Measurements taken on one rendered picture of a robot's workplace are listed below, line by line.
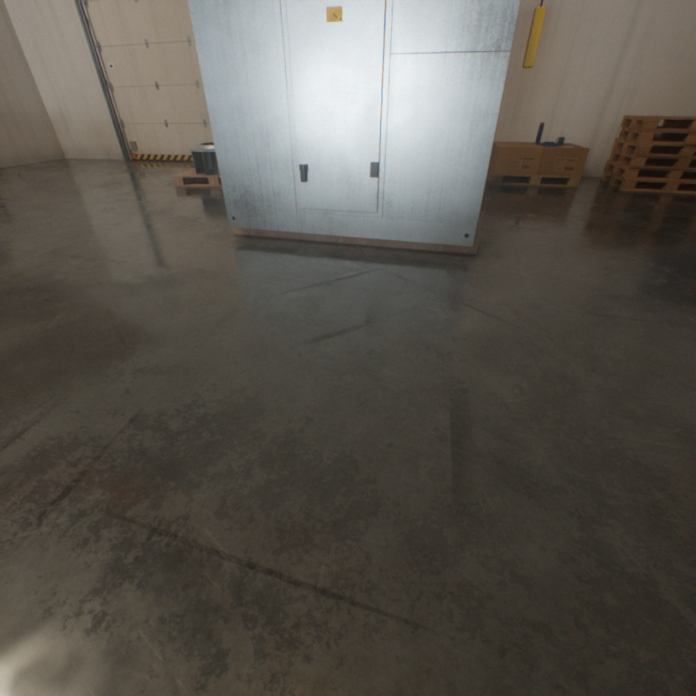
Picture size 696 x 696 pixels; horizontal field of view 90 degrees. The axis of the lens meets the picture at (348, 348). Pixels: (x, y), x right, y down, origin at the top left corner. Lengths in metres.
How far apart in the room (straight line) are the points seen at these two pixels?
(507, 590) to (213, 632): 0.72
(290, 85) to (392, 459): 2.52
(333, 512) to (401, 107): 2.43
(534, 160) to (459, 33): 3.59
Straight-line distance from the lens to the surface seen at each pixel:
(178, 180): 6.13
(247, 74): 3.13
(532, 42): 3.52
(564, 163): 6.28
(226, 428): 1.43
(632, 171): 6.58
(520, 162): 6.10
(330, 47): 2.90
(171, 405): 1.61
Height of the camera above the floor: 1.00
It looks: 35 degrees down
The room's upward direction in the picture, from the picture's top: straight up
